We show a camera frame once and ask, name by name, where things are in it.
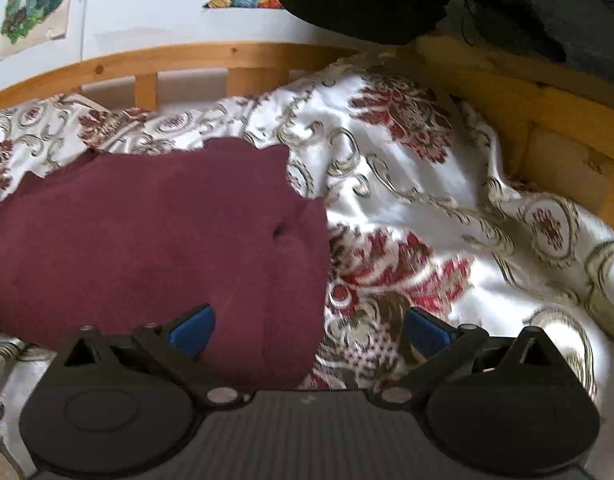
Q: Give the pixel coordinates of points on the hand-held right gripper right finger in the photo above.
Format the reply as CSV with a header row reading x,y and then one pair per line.
x,y
427,330

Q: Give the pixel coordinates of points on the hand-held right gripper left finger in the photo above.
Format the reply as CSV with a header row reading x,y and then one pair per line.
x,y
193,330

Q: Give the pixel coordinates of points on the maroon long-sleeved shirt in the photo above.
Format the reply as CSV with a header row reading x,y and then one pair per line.
x,y
152,240

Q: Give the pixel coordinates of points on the white floral satin bedspread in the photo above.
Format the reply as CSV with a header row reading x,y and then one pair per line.
x,y
427,185

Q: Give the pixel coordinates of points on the wooden bed frame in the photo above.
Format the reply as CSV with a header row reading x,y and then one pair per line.
x,y
197,57

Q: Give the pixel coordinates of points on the white wall pipe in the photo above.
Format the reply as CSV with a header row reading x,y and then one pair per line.
x,y
86,5

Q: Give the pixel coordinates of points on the blond cartoon figure wall poster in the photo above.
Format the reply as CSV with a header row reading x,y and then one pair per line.
x,y
37,5

